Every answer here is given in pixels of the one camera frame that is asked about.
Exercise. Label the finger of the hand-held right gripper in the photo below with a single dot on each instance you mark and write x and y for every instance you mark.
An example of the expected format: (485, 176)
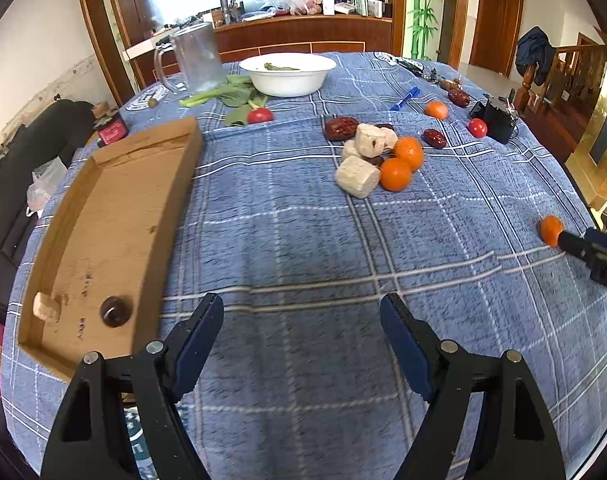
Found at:
(573, 243)

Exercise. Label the cardboard tray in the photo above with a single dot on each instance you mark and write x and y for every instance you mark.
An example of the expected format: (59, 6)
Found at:
(118, 220)

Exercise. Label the wooden stair railing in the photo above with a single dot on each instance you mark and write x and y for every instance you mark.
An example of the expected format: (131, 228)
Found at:
(573, 75)

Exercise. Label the blue pen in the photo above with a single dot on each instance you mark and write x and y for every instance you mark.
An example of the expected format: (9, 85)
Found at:
(406, 99)

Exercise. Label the red tomato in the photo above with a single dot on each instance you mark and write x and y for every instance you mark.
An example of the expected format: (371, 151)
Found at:
(477, 127)
(260, 116)

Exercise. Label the white flat box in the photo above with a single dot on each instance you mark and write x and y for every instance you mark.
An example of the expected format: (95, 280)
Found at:
(148, 46)

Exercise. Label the gold framed panel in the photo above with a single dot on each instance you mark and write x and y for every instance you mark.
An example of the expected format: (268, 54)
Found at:
(603, 110)

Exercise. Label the green leaves in bowl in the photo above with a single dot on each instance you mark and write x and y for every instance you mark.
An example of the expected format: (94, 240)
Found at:
(278, 66)

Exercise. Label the white yam chunk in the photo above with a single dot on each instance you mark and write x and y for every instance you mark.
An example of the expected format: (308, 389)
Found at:
(351, 150)
(45, 307)
(371, 140)
(356, 177)

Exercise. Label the orange tangerine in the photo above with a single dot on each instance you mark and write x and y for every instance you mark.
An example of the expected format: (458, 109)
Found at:
(396, 174)
(409, 152)
(436, 110)
(551, 230)

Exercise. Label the green bok choy leaves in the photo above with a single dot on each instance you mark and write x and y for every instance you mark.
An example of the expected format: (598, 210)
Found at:
(228, 97)

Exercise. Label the black box device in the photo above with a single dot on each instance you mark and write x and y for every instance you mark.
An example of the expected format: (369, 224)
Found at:
(498, 117)

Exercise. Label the dark red date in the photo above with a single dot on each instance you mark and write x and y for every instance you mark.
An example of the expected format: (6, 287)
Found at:
(115, 311)
(386, 126)
(341, 128)
(433, 138)
(458, 97)

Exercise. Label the black sofa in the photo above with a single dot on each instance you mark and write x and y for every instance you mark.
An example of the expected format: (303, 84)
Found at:
(13, 185)

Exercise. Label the white bowl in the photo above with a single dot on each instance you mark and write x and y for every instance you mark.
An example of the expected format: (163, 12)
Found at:
(287, 80)

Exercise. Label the bunch of keys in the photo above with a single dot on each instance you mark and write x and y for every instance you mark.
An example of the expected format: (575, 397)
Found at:
(408, 65)

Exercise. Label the dark jar with pink label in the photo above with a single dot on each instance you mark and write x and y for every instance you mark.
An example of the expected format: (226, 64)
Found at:
(110, 130)

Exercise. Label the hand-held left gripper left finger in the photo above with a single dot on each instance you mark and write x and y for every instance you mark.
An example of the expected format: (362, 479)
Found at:
(198, 350)

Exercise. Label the bamboo wall decoration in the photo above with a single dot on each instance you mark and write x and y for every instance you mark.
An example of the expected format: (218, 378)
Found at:
(426, 5)

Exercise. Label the blue plaid blanket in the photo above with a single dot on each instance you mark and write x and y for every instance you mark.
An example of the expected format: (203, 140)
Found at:
(293, 240)

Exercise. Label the clear glass pitcher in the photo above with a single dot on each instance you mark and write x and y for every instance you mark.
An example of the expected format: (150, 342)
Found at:
(196, 57)

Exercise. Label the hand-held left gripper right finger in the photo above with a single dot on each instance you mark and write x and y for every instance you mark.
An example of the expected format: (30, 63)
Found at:
(408, 350)

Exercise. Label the clear plastic bag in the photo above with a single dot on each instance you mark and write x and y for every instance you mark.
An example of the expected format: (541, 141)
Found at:
(45, 185)

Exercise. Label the wooden door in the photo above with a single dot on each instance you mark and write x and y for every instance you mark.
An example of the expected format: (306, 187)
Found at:
(496, 20)

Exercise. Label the wooden counter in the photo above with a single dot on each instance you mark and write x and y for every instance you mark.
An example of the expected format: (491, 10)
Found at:
(303, 35)

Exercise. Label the patterned round plate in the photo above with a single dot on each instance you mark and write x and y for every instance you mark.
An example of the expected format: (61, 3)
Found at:
(144, 95)

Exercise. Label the dark blue jacket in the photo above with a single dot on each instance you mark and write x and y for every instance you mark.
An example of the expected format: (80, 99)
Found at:
(533, 52)

